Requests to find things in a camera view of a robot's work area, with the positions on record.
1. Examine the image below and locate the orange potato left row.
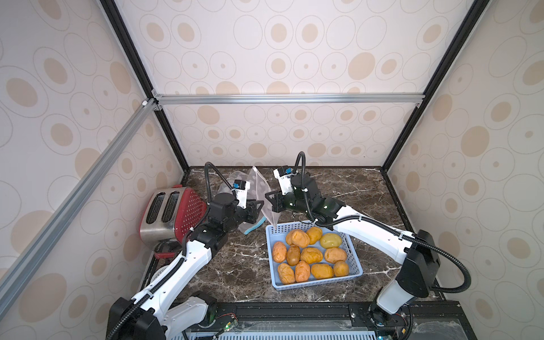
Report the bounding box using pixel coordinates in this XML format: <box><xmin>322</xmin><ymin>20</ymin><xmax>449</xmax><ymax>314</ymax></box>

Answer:
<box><xmin>272</xmin><ymin>242</ymin><xmax>287</xmax><ymax>263</ymax></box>

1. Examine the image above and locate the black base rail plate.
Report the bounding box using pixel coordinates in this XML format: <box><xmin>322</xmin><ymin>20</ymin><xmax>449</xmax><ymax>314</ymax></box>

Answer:
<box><xmin>139</xmin><ymin>250</ymin><xmax>477</xmax><ymax>340</ymax></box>

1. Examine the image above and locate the silver aluminium rail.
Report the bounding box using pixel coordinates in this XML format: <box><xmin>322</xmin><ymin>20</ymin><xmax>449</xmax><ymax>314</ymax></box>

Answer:
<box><xmin>1</xmin><ymin>98</ymin><xmax>158</xmax><ymax>318</ymax></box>
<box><xmin>156</xmin><ymin>93</ymin><xmax>425</xmax><ymax>106</ymax></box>

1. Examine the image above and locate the red steel toaster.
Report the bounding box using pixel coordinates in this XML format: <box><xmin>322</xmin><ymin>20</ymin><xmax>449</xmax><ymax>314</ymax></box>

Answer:
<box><xmin>140</xmin><ymin>185</ymin><xmax>207</xmax><ymax>249</ymax></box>

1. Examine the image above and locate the clear pink zipper bag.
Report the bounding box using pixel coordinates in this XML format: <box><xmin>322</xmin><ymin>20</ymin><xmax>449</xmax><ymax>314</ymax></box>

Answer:
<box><xmin>227</xmin><ymin>167</ymin><xmax>272</xmax><ymax>235</ymax></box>

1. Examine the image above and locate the black corner frame post left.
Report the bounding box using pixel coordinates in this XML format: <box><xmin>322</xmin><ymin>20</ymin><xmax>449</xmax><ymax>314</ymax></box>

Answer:
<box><xmin>99</xmin><ymin>0</ymin><xmax>191</xmax><ymax>175</ymax></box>

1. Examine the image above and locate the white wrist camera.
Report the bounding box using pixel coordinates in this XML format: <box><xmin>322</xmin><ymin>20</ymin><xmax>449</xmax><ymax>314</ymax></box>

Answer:
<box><xmin>232</xmin><ymin>179</ymin><xmax>251</xmax><ymax>209</ymax></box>
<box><xmin>273</xmin><ymin>166</ymin><xmax>293</xmax><ymax>196</ymax></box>

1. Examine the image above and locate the silver aluminium rail back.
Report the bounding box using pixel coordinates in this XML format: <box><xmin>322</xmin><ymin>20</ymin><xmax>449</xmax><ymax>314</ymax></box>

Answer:
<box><xmin>156</xmin><ymin>93</ymin><xmax>425</xmax><ymax>106</ymax></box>

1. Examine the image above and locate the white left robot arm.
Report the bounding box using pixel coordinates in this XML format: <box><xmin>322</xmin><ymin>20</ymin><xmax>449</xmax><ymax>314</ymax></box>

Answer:
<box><xmin>106</xmin><ymin>193</ymin><xmax>264</xmax><ymax>339</ymax></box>

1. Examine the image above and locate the silver aluminium rail left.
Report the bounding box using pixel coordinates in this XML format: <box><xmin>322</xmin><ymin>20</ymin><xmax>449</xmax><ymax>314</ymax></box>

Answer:
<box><xmin>1</xmin><ymin>98</ymin><xmax>158</xmax><ymax>318</ymax></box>

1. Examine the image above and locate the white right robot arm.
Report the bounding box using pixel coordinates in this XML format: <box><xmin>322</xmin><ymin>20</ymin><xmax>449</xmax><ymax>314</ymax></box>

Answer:
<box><xmin>265</xmin><ymin>167</ymin><xmax>472</xmax><ymax>327</ymax></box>

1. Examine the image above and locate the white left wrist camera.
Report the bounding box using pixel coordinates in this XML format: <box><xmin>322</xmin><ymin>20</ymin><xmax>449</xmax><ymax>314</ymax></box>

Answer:
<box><xmin>232</xmin><ymin>179</ymin><xmax>251</xmax><ymax>209</ymax></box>

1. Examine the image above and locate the orange wrinkled potato front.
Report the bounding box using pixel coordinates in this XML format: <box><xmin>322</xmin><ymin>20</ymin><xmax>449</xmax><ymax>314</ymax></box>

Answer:
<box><xmin>295</xmin><ymin>260</ymin><xmax>311</xmax><ymax>283</ymax></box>

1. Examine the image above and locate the black corner frame post right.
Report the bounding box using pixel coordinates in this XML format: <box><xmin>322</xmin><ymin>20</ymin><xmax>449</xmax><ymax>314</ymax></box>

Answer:
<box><xmin>382</xmin><ymin>0</ymin><xmax>490</xmax><ymax>174</ymax></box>

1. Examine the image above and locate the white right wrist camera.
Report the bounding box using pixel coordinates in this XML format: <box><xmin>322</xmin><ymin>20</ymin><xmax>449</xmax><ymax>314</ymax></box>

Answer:
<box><xmin>273</xmin><ymin>166</ymin><xmax>293</xmax><ymax>196</ymax></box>

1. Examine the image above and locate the brown orange potato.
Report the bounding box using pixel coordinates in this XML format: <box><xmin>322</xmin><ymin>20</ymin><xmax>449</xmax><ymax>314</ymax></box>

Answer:
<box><xmin>286</xmin><ymin>245</ymin><xmax>300</xmax><ymax>266</ymax></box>

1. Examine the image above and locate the light blue plastic basket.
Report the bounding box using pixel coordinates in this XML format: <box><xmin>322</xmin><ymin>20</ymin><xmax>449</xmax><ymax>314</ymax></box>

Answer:
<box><xmin>266</xmin><ymin>222</ymin><xmax>363</xmax><ymax>290</ymax></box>

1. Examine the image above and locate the black corner frame post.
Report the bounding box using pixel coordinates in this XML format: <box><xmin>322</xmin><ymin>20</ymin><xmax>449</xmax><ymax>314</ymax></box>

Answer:
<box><xmin>382</xmin><ymin>0</ymin><xmax>490</xmax><ymax>174</ymax></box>
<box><xmin>99</xmin><ymin>0</ymin><xmax>191</xmax><ymax>175</ymax></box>

